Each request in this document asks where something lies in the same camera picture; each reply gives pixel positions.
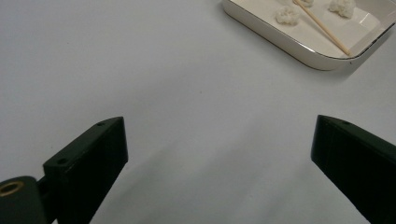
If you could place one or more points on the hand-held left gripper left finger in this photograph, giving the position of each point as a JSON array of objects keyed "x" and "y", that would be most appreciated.
[{"x": 90, "y": 168}]

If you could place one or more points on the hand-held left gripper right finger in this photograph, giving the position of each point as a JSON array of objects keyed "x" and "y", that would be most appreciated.
[{"x": 358, "y": 161}]

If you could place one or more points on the white rectangular tray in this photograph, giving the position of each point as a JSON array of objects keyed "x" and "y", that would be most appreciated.
[{"x": 314, "y": 37}]

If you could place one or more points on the thin wooden skewer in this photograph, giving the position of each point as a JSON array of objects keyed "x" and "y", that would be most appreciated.
[{"x": 323, "y": 28}]

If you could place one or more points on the white crumbly food lump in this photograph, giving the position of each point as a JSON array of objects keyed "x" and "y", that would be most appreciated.
[
  {"x": 342, "y": 7},
  {"x": 287, "y": 15}
]

